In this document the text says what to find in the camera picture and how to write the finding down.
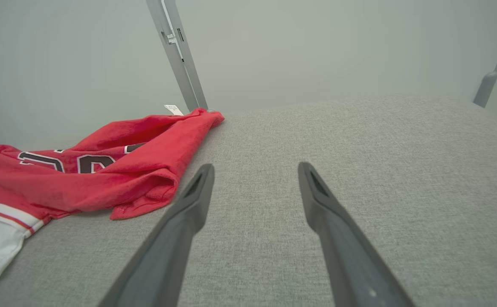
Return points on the grey partition post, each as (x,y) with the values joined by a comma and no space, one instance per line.
(173,59)
(190,68)

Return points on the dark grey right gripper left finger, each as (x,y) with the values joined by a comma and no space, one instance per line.
(167,247)

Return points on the grey metal partition leg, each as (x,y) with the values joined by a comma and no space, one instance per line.
(487,87)

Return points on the red white basketball jersey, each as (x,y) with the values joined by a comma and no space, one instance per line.
(116,179)

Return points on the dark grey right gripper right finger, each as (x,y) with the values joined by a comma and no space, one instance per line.
(346,256)

